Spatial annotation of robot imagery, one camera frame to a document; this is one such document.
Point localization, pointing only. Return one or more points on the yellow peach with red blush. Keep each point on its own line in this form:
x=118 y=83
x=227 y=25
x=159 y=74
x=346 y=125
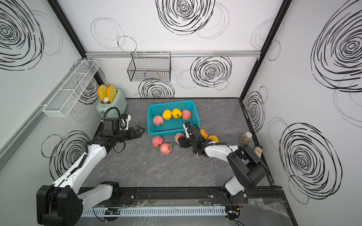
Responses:
x=204 y=133

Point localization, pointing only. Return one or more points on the brown spice jar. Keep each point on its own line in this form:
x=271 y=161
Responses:
x=246 y=138

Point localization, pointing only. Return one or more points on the teal plastic basket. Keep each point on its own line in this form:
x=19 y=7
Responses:
x=172 y=126

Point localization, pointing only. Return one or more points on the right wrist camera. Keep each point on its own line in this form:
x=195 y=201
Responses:
x=186 y=128

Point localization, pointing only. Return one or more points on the black wire wall basket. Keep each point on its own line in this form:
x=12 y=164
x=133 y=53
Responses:
x=150 y=65

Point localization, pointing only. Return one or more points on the yellow toast slice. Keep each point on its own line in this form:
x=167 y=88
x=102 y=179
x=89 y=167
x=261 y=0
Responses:
x=111 y=93
x=102 y=92

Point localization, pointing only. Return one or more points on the white slotted cable duct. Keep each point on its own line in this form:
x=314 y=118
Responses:
x=156 y=211

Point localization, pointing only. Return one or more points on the right yellow toast slice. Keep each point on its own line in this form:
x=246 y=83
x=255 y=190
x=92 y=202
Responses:
x=111 y=93

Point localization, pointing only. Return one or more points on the white wire wall shelf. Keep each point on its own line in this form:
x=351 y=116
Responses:
x=81 y=76

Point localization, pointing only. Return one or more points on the pink peach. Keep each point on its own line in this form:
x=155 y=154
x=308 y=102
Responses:
x=186 y=115
x=165 y=148
x=157 y=141
x=177 y=136
x=158 y=120

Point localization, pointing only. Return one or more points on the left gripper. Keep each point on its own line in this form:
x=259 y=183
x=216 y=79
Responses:
x=137 y=135

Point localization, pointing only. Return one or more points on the left yellow toast slice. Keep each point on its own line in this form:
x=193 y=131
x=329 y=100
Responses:
x=102 y=92

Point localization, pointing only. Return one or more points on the beige spice jar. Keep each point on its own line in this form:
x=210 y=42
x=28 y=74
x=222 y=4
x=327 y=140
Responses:
x=258 y=151

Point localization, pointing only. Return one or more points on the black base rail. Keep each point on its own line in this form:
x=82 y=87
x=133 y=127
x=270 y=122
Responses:
x=214 y=195

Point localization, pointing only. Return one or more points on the mint green toaster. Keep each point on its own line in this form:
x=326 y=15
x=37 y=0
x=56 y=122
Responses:
x=119 y=102

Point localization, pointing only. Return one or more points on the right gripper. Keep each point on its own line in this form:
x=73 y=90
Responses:
x=183 y=140

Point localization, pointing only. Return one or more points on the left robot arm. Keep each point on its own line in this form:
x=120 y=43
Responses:
x=61 y=203

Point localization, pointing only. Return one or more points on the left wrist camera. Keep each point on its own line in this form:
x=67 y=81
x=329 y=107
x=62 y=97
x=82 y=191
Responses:
x=124 y=121

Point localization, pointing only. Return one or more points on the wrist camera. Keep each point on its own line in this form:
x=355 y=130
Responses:
x=124 y=121
x=186 y=128

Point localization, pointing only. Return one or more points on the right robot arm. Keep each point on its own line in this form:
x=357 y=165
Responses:
x=248 y=168

